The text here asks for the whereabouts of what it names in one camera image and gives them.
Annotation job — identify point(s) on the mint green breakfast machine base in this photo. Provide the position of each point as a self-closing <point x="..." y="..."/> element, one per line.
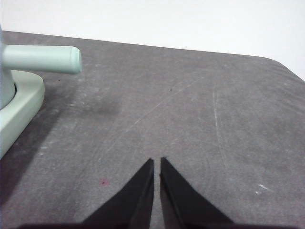
<point x="21" y="105"/>

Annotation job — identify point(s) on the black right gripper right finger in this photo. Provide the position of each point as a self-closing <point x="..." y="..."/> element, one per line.
<point x="183" y="202"/>

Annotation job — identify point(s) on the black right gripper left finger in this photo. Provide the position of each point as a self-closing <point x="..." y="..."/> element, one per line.
<point x="133" y="202"/>

